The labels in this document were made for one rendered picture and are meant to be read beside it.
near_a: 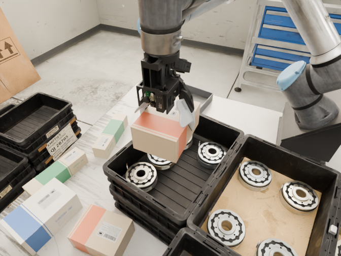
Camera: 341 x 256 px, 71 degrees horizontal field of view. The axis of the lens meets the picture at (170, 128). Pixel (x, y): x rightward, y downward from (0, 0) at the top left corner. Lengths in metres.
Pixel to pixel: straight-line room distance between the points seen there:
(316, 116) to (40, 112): 1.59
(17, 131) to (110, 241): 1.12
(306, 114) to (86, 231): 0.87
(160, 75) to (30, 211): 0.63
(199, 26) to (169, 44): 3.15
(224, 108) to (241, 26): 2.22
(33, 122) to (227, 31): 2.64
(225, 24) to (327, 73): 2.66
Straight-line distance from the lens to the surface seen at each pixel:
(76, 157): 1.04
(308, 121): 1.03
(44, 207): 0.90
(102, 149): 1.04
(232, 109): 1.33
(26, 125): 1.76
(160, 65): 0.45
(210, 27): 3.55
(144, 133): 0.56
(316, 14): 0.87
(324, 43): 0.89
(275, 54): 2.58
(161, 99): 0.48
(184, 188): 0.80
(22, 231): 0.89
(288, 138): 1.07
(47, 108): 1.84
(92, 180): 1.02
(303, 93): 0.97
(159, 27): 0.43
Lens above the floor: 1.50
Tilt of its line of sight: 43 degrees down
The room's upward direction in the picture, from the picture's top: straight up
